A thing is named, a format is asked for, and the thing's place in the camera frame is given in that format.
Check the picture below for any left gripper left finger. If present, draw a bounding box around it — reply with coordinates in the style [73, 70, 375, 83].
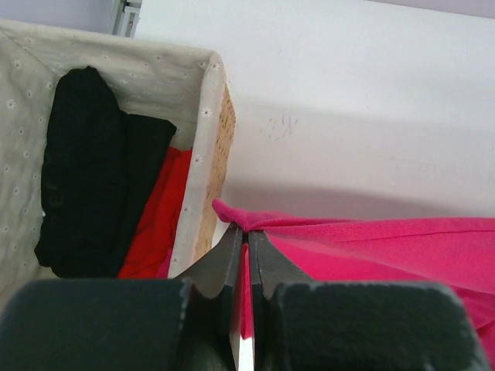
[1, 226, 243, 370]

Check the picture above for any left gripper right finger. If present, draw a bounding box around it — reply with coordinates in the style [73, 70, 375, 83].
[247, 231, 490, 370]

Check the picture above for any pink t shirt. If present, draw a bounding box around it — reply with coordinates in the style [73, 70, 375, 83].
[213, 199, 494, 362]

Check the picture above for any red garment in basket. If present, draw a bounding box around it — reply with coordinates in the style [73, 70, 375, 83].
[118, 147, 192, 279]

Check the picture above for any black garment in basket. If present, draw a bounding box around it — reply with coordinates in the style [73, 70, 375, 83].
[35, 66, 176, 278]

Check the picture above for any wicker basket with liner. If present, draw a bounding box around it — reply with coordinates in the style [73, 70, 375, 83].
[1, 19, 236, 301]

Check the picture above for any left aluminium corner post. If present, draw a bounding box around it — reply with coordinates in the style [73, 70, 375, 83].
[108, 0, 142, 38]

